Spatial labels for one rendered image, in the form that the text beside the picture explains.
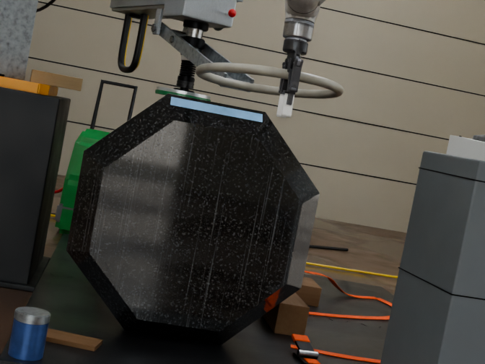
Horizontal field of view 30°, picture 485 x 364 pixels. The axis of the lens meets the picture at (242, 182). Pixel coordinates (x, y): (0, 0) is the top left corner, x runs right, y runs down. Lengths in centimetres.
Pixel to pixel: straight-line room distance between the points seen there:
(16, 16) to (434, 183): 178
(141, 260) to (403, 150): 630
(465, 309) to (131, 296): 106
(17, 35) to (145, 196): 107
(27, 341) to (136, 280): 52
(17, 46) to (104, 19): 467
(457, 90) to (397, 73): 67
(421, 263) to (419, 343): 25
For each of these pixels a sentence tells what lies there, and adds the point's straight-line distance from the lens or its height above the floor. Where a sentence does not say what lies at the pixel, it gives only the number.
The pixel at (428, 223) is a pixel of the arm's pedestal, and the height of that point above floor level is 57.
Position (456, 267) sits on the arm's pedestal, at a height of 48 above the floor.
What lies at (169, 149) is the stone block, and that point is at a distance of 293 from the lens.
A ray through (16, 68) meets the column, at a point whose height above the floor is 82.
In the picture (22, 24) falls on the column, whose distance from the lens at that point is 373.
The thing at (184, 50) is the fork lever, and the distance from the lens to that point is 346.
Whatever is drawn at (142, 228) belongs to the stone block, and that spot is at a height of 38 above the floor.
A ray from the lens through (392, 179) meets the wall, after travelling 904.
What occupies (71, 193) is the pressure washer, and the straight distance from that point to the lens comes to 496.
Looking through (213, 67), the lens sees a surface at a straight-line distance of 280.
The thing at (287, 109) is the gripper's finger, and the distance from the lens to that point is 271.
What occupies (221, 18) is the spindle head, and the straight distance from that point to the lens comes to 349.
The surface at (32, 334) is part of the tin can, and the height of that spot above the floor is 9.
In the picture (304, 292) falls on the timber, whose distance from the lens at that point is 413.
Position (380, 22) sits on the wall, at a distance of 896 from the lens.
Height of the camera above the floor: 78
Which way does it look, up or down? 4 degrees down
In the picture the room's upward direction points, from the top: 11 degrees clockwise
